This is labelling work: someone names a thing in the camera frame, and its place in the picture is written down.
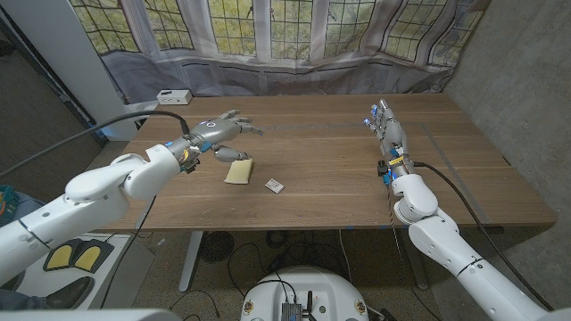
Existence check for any thin braided arm cable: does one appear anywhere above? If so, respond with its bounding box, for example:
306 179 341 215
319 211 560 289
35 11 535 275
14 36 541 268
100 195 157 309
384 182 429 313

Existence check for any black yellow foot pedal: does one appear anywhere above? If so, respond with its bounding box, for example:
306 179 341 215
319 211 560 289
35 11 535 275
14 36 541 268
43 243 79 272
73 239 116 274

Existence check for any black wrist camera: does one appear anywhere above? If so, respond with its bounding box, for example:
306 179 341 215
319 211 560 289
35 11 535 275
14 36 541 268
180 155 201 175
377 160 393 186

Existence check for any blue upholstered seat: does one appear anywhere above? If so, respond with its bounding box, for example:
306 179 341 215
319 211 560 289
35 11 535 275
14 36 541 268
0 191 46 226

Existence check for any white robot shoulder cover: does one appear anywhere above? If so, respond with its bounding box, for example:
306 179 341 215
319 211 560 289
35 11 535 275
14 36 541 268
0 309 182 321

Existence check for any white power strip box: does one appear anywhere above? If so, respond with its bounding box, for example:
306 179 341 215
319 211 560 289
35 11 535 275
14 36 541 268
155 88 194 106

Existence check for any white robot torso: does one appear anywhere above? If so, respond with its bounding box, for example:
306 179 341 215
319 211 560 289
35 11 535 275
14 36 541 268
239 266 370 321

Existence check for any teal plastic object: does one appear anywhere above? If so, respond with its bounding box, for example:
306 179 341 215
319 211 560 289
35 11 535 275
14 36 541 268
0 185 20 224

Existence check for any white floor platform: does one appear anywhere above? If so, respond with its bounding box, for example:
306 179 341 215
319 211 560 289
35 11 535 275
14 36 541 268
17 231 156 311

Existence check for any yellow sponge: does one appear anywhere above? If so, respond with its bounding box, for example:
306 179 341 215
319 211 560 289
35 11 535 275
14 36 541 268
223 158 253 185

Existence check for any white table leg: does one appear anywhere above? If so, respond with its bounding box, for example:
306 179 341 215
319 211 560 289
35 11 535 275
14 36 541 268
178 230 204 293

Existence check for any black floor cable bundle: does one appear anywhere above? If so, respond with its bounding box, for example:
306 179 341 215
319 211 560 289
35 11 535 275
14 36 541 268
227 229 349 298

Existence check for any grey table leg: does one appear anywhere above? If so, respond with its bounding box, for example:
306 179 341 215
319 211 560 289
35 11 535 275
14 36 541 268
398 227 430 291

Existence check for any round black fan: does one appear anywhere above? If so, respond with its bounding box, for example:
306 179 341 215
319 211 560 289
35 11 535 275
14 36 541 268
199 230 236 264

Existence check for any white floor cable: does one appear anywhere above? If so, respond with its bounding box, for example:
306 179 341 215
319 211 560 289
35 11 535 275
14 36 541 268
337 229 353 284

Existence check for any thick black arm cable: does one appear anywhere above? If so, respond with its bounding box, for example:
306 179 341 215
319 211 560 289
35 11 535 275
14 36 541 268
0 110 192 178
413 160 555 312

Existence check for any black shoe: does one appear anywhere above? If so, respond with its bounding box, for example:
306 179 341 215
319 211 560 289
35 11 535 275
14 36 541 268
44 276 95 311

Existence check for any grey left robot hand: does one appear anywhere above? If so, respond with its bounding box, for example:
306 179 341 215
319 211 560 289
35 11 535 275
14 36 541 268
186 109 264 163

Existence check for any grey metal module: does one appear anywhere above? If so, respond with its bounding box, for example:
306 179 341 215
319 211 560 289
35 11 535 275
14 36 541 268
280 301 303 321

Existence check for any white box of matches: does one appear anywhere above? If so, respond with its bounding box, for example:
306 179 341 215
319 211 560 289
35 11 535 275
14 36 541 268
264 177 286 195

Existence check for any dark trouser leg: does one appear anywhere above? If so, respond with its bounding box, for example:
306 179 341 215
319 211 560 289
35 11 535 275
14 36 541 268
0 288 48 312

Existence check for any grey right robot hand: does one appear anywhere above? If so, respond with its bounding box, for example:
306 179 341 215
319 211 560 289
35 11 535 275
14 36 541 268
363 98 415 178

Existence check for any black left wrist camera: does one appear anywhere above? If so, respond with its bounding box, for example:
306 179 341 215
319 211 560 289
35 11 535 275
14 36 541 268
180 155 201 175

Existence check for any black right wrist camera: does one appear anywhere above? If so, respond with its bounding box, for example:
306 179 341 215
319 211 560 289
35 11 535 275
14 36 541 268
377 160 393 186

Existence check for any white pillar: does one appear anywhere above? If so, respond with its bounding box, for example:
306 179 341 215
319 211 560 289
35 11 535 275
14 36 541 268
0 0 137 142

